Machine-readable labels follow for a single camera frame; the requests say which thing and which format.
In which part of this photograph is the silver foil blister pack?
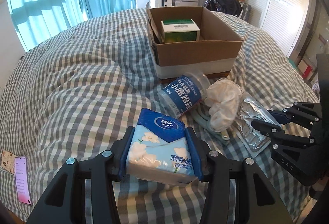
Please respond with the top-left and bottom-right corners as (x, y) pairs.
(232, 96), (282, 159)

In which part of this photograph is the white cloth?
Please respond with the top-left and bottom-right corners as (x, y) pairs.
(205, 78), (244, 132)

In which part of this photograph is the clear cotton swab jar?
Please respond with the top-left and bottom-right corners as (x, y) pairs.
(159, 70), (210, 118)

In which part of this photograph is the blue tissue pack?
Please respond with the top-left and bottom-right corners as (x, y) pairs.
(125, 108), (196, 186)

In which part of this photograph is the green white medicine box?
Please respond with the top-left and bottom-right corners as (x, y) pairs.
(161, 19), (200, 43)

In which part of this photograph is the pink smartphone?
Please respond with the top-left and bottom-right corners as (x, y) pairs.
(14, 157), (32, 206)

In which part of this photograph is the floral card under phone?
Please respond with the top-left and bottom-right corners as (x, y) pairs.
(1, 150), (17, 175)

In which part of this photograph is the white louvered wardrobe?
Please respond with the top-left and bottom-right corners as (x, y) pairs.
(245, 0), (316, 60)

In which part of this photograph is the black jacket on chair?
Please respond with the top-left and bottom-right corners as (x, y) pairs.
(204, 0), (242, 17)

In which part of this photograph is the open cardboard box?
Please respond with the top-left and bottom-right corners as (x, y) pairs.
(146, 7), (243, 82)

